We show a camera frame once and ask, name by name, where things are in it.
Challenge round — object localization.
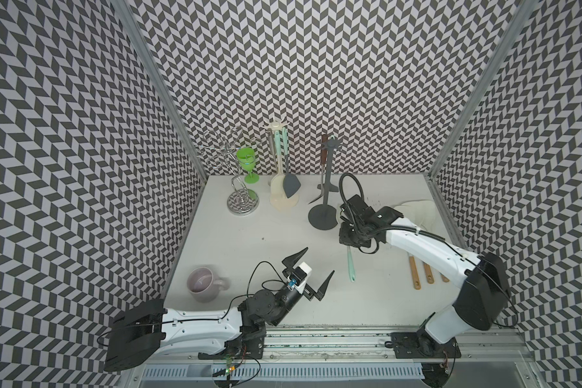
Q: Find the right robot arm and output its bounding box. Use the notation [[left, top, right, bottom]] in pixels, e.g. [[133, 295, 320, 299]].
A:
[[339, 173, 511, 357]]

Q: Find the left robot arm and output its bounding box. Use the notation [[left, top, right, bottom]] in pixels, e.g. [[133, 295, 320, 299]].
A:
[[98, 250, 330, 373]]

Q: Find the cream utensil wooden handle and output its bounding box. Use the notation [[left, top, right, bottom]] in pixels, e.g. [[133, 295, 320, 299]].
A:
[[423, 263, 435, 285]]

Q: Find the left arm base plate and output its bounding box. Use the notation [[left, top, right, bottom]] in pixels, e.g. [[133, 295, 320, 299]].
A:
[[198, 333, 265, 361]]

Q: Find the dark grey utensil rack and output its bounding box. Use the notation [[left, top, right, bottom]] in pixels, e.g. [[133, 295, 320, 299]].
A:
[[308, 136, 340, 231]]

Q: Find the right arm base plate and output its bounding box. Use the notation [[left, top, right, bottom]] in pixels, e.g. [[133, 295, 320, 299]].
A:
[[385, 332, 462, 360]]

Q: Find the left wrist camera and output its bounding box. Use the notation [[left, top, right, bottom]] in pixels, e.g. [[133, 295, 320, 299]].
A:
[[283, 262, 312, 295]]

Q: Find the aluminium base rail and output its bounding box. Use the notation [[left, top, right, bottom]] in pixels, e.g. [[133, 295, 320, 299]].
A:
[[118, 327, 546, 387]]

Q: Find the cream utensil rack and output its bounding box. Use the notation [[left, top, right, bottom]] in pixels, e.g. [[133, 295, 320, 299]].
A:
[[268, 120, 299, 211]]

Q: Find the green plastic goblet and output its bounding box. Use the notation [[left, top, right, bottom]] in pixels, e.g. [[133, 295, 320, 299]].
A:
[[236, 147, 260, 184]]

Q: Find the chrome wire mug tree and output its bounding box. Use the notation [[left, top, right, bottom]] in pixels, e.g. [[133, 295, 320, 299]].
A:
[[197, 128, 260, 217]]

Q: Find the grey spatula mint handle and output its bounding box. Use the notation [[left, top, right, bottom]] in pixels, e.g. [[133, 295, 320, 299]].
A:
[[317, 183, 340, 192], [282, 127, 301, 199]]

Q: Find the pink ceramic mug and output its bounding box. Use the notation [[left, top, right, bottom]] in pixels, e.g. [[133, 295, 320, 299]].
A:
[[187, 267, 230, 303]]

